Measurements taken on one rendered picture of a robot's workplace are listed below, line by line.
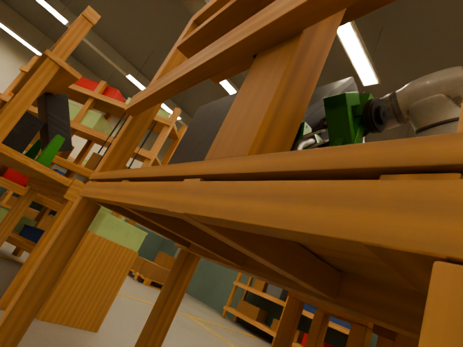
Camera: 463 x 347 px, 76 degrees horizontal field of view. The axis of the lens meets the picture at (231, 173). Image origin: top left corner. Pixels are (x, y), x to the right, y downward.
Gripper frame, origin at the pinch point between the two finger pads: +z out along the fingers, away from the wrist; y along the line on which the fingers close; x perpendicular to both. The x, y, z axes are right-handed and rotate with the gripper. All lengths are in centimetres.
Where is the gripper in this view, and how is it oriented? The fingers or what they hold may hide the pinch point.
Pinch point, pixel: (315, 139)
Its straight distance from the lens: 100.1
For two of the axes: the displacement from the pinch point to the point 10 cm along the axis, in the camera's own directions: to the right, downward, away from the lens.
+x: -6.5, 2.2, -7.3
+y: -3.3, -9.4, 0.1
